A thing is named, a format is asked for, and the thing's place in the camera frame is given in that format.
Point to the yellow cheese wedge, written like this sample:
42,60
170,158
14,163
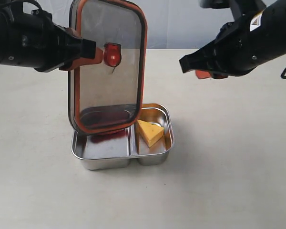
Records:
151,133

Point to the transparent lid with orange seal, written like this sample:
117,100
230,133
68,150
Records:
120,30

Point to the white backdrop cloth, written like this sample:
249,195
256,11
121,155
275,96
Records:
181,24

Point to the steel two-compartment lunch box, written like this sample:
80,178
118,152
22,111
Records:
119,149

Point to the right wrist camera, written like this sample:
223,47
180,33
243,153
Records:
222,4

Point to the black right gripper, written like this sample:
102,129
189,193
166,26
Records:
251,40

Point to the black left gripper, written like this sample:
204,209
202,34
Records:
33,40

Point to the red sausage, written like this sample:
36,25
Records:
96,119

